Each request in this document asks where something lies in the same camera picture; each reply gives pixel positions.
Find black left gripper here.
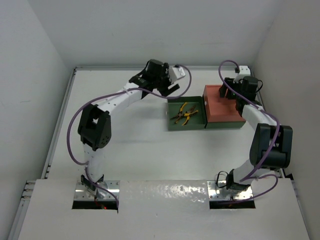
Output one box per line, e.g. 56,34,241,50
152,63,179,97

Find green pull-out drawer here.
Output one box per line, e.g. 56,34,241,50
167,96,207,131

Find salmon drawer box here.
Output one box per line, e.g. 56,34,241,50
203,85,246,123

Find yellow handled cutting pliers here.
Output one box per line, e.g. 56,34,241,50
170,102,188,124

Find yellow handled long-nose pliers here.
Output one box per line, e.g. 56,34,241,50
182,105,199,126

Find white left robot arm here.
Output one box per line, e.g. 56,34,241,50
78,59,186,183

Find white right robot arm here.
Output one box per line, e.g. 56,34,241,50
215,76,293,193

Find green drawer box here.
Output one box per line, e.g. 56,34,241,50
205,121,246,130

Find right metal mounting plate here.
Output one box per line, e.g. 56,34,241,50
207,180,254,202

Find metal mounting plate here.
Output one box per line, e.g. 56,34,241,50
207,180,254,202
73,180,120,201

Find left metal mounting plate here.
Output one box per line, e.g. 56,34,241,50
73,180,120,201

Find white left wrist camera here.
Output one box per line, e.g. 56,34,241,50
168,65,186,84

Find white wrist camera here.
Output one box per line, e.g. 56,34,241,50
168,65,186,84
233,65,251,83

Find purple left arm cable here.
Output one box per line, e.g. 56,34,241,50
66,64,193,208

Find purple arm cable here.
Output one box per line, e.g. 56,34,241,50
66,64,193,208
218,59,281,202

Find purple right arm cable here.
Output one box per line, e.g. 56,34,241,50
218,59,281,202

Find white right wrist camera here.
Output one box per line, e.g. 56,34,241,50
233,65,251,83

